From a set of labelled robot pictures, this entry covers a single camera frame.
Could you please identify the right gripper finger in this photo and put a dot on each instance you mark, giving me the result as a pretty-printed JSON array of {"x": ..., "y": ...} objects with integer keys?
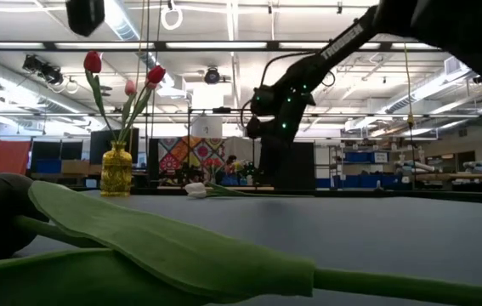
[{"x": 272, "y": 166}]

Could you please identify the red artificial tulip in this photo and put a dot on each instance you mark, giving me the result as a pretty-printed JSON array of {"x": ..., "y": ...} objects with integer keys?
[
  {"x": 92, "y": 61},
  {"x": 156, "y": 74}
]

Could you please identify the white artificial tulip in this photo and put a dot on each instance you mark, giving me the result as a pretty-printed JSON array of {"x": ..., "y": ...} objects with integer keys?
[{"x": 196, "y": 190}]

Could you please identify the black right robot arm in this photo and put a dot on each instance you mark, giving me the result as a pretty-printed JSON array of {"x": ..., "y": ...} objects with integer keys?
[{"x": 342, "y": 42}]

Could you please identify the yellow glass vase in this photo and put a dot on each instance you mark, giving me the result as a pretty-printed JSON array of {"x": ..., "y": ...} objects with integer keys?
[{"x": 116, "y": 170}]

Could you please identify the black partition panel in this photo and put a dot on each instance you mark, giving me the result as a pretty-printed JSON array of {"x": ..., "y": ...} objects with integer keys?
[{"x": 304, "y": 170}]

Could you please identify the black overhead crossbar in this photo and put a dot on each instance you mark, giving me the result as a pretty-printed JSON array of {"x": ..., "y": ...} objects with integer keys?
[{"x": 138, "y": 45}]

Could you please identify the black ceiling light cluster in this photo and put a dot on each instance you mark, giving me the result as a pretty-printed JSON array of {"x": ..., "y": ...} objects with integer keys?
[{"x": 43, "y": 70}]

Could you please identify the round black ceiling device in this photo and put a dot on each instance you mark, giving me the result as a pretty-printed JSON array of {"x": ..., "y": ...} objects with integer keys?
[{"x": 212, "y": 76}]

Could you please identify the colourful patterned quilt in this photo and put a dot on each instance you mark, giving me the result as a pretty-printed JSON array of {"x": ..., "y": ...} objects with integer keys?
[{"x": 181, "y": 153}]

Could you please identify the black television screen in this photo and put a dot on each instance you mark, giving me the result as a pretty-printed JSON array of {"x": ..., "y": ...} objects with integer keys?
[{"x": 96, "y": 138}]

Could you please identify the black artificial tulip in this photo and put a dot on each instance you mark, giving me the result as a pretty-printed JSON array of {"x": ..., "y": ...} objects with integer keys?
[{"x": 160, "y": 246}]

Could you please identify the orange cloth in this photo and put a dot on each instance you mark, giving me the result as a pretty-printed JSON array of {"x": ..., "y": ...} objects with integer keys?
[{"x": 2, "y": 155}]

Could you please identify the black aluminium table frame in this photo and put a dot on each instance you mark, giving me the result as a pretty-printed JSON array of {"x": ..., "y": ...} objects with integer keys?
[{"x": 393, "y": 194}]

